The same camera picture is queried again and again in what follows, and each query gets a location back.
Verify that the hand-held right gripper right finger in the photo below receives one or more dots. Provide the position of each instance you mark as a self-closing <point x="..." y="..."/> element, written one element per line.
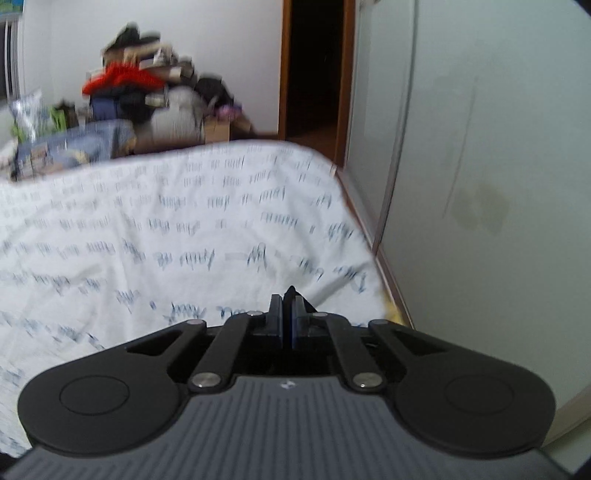
<point x="299" y="325"/>

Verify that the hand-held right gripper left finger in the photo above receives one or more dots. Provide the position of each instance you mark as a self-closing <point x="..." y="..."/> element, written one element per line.
<point x="275" y="323"/>

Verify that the black pants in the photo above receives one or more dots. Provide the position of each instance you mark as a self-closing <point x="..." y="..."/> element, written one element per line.
<point x="292" y="293"/>

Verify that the white script-print bed sheet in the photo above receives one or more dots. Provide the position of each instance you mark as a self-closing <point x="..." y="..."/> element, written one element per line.
<point x="184" y="230"/>

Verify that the cardboard box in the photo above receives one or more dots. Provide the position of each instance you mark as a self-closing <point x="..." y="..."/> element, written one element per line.
<point x="217" y="131"/>

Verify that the wooden framed cabinet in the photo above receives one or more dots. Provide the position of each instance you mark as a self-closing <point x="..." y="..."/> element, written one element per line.
<point x="282" y="69"/>

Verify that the pile of clothes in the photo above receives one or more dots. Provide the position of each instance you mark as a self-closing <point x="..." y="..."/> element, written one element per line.
<point x="138" y="104"/>

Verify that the frosted glass wardrobe door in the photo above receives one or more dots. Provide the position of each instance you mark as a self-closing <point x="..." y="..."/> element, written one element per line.
<point x="485" y="138"/>

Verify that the blue patterned blanket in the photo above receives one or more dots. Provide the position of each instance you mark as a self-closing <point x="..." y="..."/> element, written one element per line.
<point x="78" y="143"/>

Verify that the red garment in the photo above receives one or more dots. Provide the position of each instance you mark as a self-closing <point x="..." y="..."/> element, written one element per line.
<point x="120" y="78"/>

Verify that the printed plastic bag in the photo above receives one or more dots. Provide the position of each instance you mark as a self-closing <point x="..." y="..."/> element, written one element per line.
<point x="27" y="115"/>

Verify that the window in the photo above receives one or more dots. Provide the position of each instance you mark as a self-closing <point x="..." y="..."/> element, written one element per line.
<point x="9" y="55"/>

